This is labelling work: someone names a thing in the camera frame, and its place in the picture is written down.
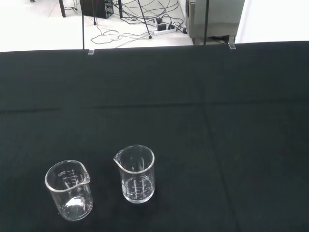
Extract black bench cloth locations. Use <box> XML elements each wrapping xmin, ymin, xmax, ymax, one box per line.
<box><xmin>0</xmin><ymin>41</ymin><xmax>309</xmax><ymax>232</ymax></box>

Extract white power strip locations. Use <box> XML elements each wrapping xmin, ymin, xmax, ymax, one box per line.
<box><xmin>153</xmin><ymin>27</ymin><xmax>176</xmax><ymax>37</ymax></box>

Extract black power adapter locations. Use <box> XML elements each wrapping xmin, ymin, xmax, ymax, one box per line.
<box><xmin>155</xmin><ymin>17</ymin><xmax>168</xmax><ymax>31</ymax></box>

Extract black tripod leg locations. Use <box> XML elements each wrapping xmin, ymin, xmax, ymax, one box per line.
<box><xmin>92</xmin><ymin>0</ymin><xmax>98</xmax><ymax>26</ymax></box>
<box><xmin>137</xmin><ymin>0</ymin><xmax>154</xmax><ymax>40</ymax></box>

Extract thin black pole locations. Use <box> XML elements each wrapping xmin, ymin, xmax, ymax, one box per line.
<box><xmin>81</xmin><ymin>0</ymin><xmax>85</xmax><ymax>50</ymax></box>

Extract grey metal cabinet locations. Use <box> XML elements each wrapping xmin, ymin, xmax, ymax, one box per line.
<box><xmin>185</xmin><ymin>0</ymin><xmax>246</xmax><ymax>46</ymax></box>

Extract black computer tower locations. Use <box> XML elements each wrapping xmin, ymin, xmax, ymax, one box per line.
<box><xmin>80</xmin><ymin>0</ymin><xmax>114</xmax><ymax>20</ymax></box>

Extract dark table leg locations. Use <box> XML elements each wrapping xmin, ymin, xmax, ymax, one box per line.
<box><xmin>58</xmin><ymin>0</ymin><xmax>67</xmax><ymax>18</ymax></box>

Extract white floor cable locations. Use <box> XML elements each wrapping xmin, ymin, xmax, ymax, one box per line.
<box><xmin>90</xmin><ymin>24</ymin><xmax>156</xmax><ymax>48</ymax></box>

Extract black floor cable tangle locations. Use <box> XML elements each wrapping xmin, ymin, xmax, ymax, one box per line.
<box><xmin>113</xmin><ymin>0</ymin><xmax>189</xmax><ymax>34</ymax></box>

